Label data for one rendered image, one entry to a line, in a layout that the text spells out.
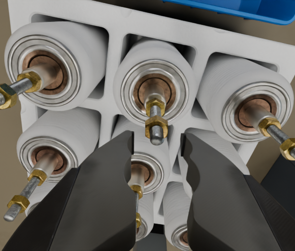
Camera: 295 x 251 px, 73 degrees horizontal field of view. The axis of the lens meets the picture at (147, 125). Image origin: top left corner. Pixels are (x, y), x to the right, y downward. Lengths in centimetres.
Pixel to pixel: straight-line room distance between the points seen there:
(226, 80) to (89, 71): 15
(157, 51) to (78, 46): 8
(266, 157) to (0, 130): 74
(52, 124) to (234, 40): 26
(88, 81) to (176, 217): 26
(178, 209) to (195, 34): 28
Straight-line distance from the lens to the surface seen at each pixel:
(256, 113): 24
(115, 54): 29
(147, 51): 22
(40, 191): 37
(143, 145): 26
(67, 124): 29
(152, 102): 18
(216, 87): 26
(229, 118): 25
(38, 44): 24
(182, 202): 38
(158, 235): 55
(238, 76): 25
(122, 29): 29
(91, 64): 24
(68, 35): 24
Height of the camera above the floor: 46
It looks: 62 degrees down
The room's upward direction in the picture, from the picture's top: 178 degrees counter-clockwise
